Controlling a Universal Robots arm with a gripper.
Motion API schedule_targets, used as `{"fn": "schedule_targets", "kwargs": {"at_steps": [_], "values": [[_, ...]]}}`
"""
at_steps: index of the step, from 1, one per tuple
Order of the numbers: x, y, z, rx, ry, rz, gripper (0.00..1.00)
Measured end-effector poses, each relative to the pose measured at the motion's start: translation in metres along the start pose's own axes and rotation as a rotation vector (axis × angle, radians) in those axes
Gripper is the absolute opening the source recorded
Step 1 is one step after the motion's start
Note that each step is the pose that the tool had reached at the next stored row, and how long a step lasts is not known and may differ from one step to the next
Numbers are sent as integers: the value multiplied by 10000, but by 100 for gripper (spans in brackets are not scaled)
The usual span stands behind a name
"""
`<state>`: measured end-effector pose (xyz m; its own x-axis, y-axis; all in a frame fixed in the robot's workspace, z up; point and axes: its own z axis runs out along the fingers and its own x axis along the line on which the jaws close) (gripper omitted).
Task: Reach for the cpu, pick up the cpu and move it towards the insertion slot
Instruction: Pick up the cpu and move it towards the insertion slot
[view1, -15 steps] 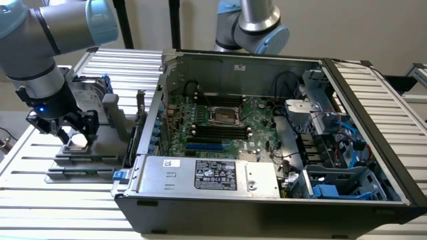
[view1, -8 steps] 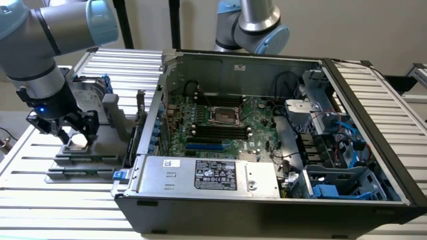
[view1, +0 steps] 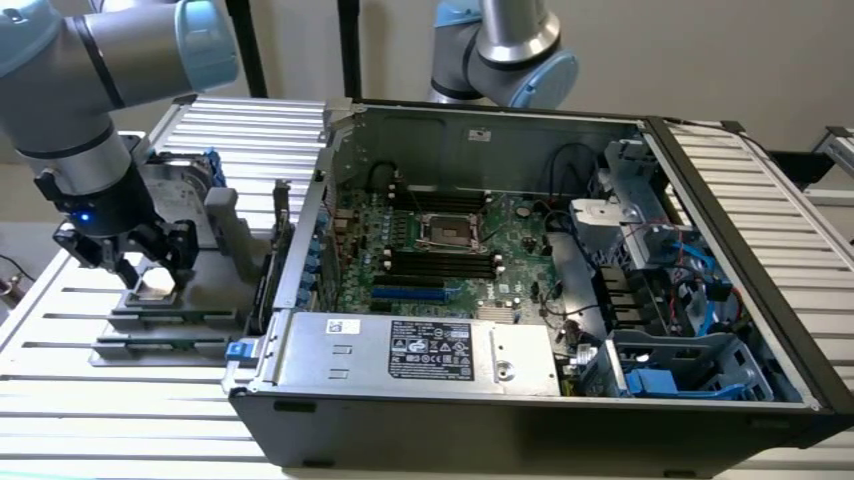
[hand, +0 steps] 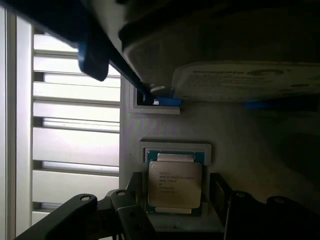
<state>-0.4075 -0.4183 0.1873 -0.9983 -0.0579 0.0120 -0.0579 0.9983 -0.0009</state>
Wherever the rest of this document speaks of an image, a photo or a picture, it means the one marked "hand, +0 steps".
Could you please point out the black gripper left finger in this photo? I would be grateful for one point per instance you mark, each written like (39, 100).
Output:
(126, 217)

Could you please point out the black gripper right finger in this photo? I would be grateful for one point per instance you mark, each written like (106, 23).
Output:
(250, 220)

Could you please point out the Intel CPU with green board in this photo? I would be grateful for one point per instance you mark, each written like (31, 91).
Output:
(174, 183)

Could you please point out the blue plastic clip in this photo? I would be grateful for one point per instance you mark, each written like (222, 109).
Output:
(167, 101)

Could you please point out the hard disk with white label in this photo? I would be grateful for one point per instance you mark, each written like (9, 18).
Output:
(240, 82)

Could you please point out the dark bulky computer part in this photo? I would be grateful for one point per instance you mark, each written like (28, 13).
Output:
(225, 27)

